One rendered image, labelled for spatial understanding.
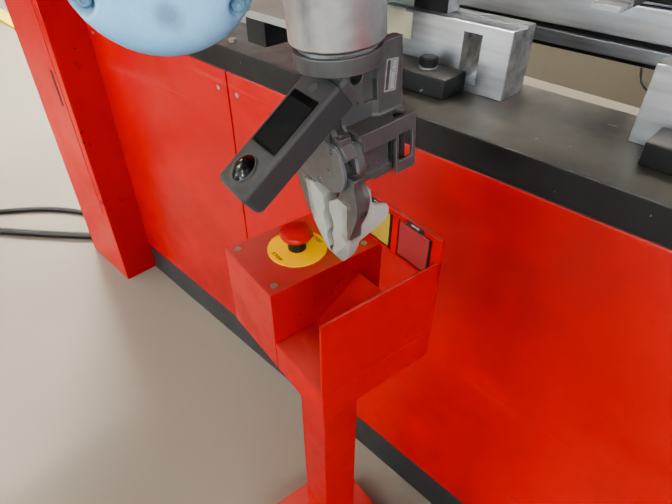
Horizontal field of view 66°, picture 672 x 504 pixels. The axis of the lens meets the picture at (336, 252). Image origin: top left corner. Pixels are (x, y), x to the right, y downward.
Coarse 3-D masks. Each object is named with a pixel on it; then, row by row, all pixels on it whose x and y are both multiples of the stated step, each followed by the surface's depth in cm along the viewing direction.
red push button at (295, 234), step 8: (288, 224) 61; (296, 224) 61; (304, 224) 61; (280, 232) 60; (288, 232) 59; (296, 232) 59; (304, 232) 59; (312, 232) 60; (288, 240) 59; (296, 240) 59; (304, 240) 59; (288, 248) 61; (296, 248) 60; (304, 248) 61
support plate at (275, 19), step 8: (256, 0) 68; (264, 0) 68; (272, 0) 68; (280, 0) 68; (392, 0) 71; (256, 8) 64; (264, 8) 64; (272, 8) 64; (280, 8) 64; (248, 16) 64; (256, 16) 63; (264, 16) 62; (272, 16) 61; (280, 16) 61; (272, 24) 62; (280, 24) 61
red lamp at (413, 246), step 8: (400, 224) 57; (400, 232) 58; (408, 232) 57; (416, 232) 55; (400, 240) 58; (408, 240) 57; (416, 240) 56; (424, 240) 55; (400, 248) 59; (408, 248) 58; (416, 248) 56; (424, 248) 55; (408, 256) 58; (416, 256) 57; (424, 256) 56; (416, 264) 58; (424, 264) 56
